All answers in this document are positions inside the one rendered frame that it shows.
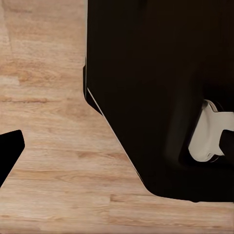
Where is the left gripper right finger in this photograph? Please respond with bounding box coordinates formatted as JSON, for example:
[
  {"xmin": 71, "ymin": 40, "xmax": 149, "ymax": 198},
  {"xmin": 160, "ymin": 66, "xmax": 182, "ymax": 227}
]
[{"xmin": 219, "ymin": 129, "xmax": 234, "ymax": 168}]

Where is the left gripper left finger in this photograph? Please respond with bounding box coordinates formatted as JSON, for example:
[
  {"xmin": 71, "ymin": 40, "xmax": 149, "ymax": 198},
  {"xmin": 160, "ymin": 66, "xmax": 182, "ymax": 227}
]
[{"xmin": 0, "ymin": 130, "xmax": 25, "ymax": 187}]

